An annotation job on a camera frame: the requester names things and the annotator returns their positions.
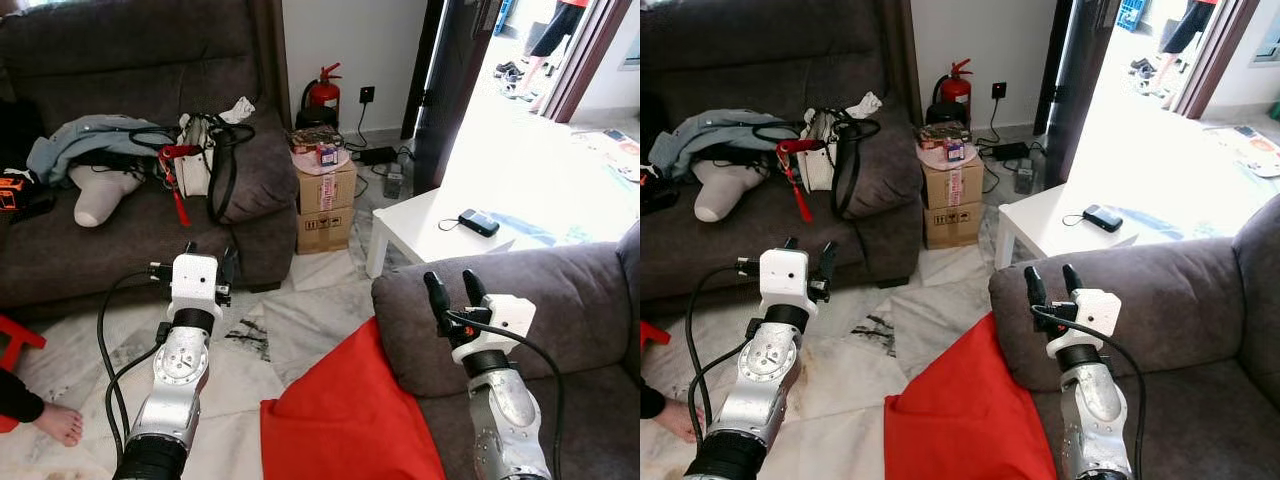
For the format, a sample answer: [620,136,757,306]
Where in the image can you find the grey-brown fabric sofa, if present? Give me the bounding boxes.
[0,0,299,323]
[640,0,923,306]

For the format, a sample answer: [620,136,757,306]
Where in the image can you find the dark grey fabric sofa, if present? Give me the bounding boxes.
[372,222,641,480]
[988,195,1280,480]

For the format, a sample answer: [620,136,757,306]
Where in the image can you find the red tassel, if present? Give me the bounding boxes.
[776,138,823,223]
[158,143,201,228]

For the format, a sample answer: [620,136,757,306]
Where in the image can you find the black phone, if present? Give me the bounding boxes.
[457,209,501,238]
[1082,204,1125,233]

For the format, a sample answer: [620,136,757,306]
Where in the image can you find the white low table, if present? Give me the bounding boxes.
[995,178,1166,271]
[365,183,546,281]

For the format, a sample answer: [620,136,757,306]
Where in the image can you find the cream stuffed cushion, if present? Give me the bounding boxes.
[692,158,769,223]
[70,165,144,228]

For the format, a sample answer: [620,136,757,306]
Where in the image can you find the grey-blue jacket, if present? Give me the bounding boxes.
[27,114,181,186]
[648,108,801,181]

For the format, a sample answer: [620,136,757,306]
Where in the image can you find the black bag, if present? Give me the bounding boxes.
[0,100,46,171]
[640,92,665,166]

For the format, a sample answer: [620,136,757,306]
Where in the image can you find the dark brown door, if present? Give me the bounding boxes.
[400,0,503,196]
[1033,0,1131,189]

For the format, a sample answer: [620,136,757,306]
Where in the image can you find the printed paper sheet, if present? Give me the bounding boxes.
[1200,122,1280,179]
[570,128,641,173]

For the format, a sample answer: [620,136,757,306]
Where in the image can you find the red fire extinguisher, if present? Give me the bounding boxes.
[298,62,343,129]
[930,58,974,126]

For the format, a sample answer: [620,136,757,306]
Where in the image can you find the person red shirt black shorts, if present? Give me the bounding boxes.
[520,0,591,101]
[1155,0,1221,96]

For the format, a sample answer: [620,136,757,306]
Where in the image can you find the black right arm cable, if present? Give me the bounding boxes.
[445,310,566,480]
[1032,303,1146,480]

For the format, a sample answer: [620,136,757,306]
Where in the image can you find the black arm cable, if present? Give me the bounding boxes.
[445,310,566,480]
[686,257,766,441]
[97,262,173,466]
[1032,303,1146,480]

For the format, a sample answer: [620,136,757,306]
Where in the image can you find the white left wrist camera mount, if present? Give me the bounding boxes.
[760,248,816,306]
[168,253,221,308]

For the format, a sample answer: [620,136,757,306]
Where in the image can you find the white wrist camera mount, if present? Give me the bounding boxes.
[452,295,538,364]
[760,248,816,306]
[1046,289,1122,359]
[168,253,221,308]

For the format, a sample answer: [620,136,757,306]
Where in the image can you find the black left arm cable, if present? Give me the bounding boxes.
[686,257,766,441]
[97,262,173,466]

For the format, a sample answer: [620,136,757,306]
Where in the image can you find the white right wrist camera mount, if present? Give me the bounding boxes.
[452,295,538,364]
[1046,289,1122,359]

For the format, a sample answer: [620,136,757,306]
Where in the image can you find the white handbag black straps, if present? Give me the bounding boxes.
[178,112,256,226]
[803,105,883,221]

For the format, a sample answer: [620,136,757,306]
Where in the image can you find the brown door frame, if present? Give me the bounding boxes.
[540,0,633,125]
[1170,0,1263,119]

